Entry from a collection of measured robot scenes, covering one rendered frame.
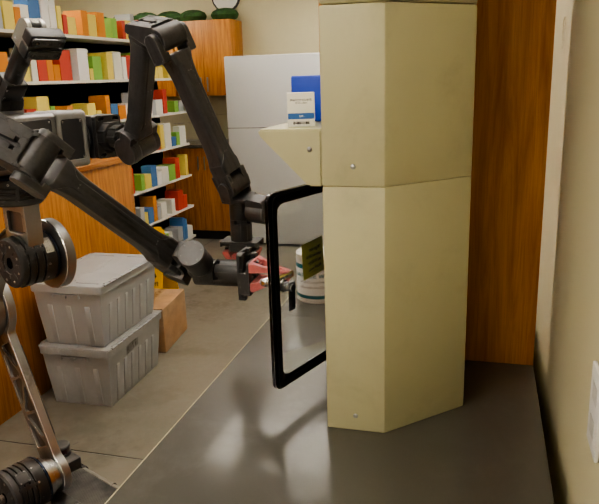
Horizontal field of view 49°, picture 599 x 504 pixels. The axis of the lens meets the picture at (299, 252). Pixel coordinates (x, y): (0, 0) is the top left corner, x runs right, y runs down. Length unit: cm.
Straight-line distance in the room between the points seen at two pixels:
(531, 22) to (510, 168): 30
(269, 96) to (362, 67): 518
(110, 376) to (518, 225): 244
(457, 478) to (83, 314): 252
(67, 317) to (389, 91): 261
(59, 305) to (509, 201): 248
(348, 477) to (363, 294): 32
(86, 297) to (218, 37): 401
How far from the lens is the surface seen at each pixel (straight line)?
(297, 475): 119
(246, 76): 638
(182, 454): 128
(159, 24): 165
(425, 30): 119
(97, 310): 338
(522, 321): 160
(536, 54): 150
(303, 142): 117
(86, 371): 355
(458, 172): 125
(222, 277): 140
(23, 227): 192
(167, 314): 413
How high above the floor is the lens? 160
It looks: 15 degrees down
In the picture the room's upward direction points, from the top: 2 degrees counter-clockwise
